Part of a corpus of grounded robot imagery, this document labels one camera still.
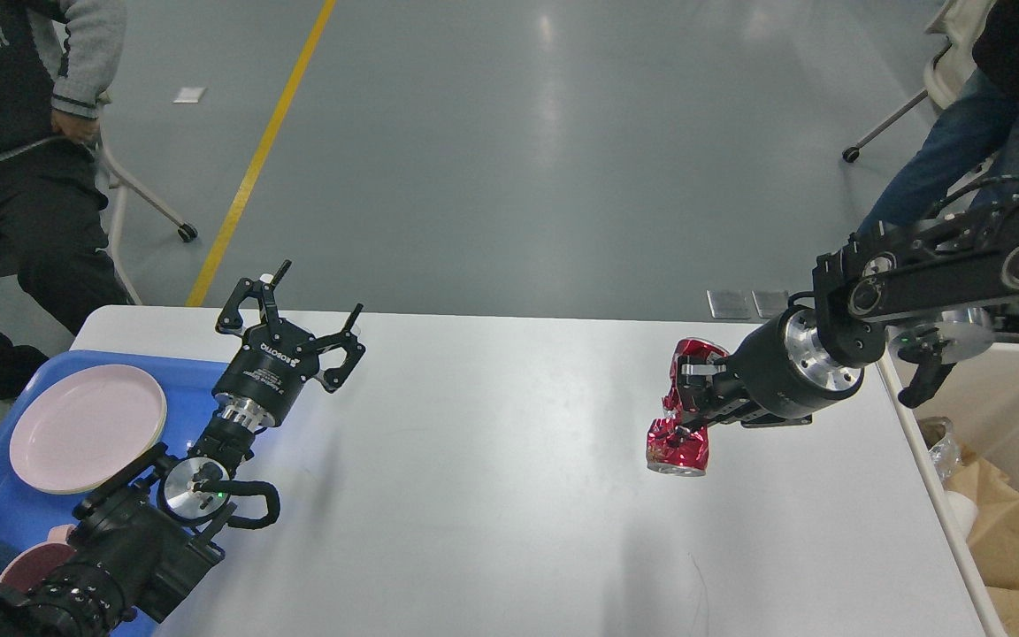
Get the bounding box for white plastic bin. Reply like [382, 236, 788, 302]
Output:
[877, 342, 1019, 636]

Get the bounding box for pink plate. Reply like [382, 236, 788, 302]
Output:
[9, 365, 167, 495]

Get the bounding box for white chair right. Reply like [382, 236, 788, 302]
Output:
[841, 1, 994, 163]

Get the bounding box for aluminium foil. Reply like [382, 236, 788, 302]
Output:
[917, 416, 963, 483]

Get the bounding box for white chair left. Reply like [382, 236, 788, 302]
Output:
[96, 132, 199, 305]

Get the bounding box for white paper cup front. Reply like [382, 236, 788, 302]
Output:
[945, 489, 980, 539]

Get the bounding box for seated person grey sweater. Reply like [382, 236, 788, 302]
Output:
[0, 0, 130, 401]

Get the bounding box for white chair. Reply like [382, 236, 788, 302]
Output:
[96, 132, 199, 305]
[841, 1, 994, 163]

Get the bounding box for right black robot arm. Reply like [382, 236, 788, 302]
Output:
[648, 176, 1019, 445]

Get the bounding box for blue plastic tray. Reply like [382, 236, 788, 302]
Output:
[0, 350, 226, 551]

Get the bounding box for standing person blue jeans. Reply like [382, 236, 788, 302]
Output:
[858, 1, 1019, 234]

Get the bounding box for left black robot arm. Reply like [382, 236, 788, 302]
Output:
[0, 261, 365, 636]

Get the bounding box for pink mug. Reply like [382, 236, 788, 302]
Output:
[0, 524, 76, 593]

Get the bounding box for metal floor plates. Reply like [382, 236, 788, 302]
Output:
[705, 289, 790, 321]

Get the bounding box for brown paper bag front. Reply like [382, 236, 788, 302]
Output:
[945, 455, 1019, 590]

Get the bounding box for crushed red soda can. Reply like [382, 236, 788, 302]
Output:
[646, 337, 728, 477]

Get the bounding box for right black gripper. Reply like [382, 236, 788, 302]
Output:
[674, 306, 864, 432]

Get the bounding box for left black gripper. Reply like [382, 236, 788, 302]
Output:
[211, 259, 365, 429]

